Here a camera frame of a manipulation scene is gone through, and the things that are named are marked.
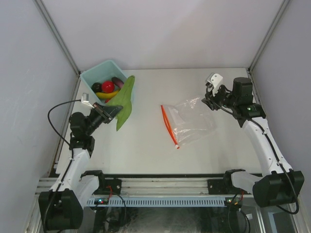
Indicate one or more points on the blue slotted cable duct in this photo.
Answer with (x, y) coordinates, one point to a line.
(158, 202)

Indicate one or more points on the aluminium frame post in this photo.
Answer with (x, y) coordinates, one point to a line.
(273, 26)
(56, 35)

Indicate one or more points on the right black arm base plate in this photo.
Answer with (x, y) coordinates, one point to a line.
(218, 187)

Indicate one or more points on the long purple fake eggplant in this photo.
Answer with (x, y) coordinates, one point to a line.
(118, 82)

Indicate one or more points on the clear zip top bag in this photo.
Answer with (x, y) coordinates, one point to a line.
(188, 121)

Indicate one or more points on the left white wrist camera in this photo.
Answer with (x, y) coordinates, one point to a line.
(85, 100)

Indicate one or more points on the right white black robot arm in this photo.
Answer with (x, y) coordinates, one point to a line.
(279, 183)

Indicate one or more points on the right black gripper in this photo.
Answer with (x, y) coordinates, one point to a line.
(210, 97)

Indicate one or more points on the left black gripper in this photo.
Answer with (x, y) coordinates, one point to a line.
(107, 113)

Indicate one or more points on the dark purple fake eggplant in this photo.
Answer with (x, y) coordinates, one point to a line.
(96, 87)

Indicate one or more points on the yellow fake banana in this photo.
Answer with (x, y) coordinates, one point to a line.
(103, 96)

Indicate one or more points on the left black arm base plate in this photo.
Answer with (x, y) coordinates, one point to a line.
(108, 186)

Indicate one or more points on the red fake apple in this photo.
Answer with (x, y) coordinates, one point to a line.
(108, 87)

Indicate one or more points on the right aluminium frame post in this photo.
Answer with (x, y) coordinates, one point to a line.
(273, 26)

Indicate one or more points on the left aluminium frame post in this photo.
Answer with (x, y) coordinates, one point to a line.
(56, 35)

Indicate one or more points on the aluminium mounting rail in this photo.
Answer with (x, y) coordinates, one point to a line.
(162, 187)

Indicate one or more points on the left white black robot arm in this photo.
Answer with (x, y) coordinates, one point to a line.
(62, 206)

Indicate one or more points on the green fake leaf vegetable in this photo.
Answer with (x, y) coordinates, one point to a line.
(123, 98)

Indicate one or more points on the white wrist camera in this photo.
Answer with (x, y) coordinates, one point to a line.
(85, 100)
(213, 83)

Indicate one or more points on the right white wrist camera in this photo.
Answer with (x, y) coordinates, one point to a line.
(213, 83)

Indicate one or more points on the teal plastic bin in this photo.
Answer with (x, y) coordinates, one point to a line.
(101, 73)

